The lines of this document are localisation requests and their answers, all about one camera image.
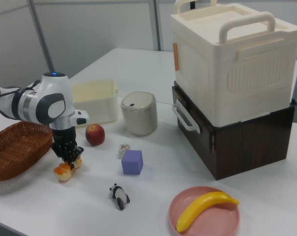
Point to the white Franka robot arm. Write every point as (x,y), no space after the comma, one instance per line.
(45,105)

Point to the toy bread loaf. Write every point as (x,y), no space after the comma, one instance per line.
(63,173)

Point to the panda figurine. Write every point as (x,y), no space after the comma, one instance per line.
(120,195)

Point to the beige mini trash can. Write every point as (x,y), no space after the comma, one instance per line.
(139,115)

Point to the purple cube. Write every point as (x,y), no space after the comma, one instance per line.
(132,163)

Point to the red toy peach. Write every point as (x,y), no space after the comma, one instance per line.
(95,134)

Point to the dark wood drawer box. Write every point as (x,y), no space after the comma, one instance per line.
(249,150)

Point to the brown wicker basket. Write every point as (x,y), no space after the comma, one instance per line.
(15,150)

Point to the yellow toy banana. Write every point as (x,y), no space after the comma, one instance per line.
(199,209)

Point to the pink plate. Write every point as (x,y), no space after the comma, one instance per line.
(212,218)

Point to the cream plastic tub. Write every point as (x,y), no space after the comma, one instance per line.
(99,105)

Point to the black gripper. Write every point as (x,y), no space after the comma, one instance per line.
(64,137)

